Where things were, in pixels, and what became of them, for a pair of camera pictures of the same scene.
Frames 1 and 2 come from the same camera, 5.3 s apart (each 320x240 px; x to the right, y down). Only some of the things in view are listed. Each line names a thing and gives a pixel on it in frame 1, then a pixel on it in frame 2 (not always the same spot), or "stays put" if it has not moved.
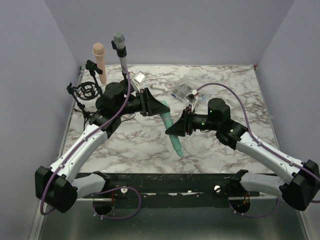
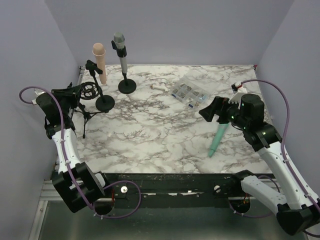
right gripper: (185, 123) -> (219, 106)
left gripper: (150, 105) -> (66, 92)
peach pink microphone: (99, 51) stays put
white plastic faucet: (161, 86) stays put
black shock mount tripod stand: (87, 91) stays put
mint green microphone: (168, 122) -> (220, 131)
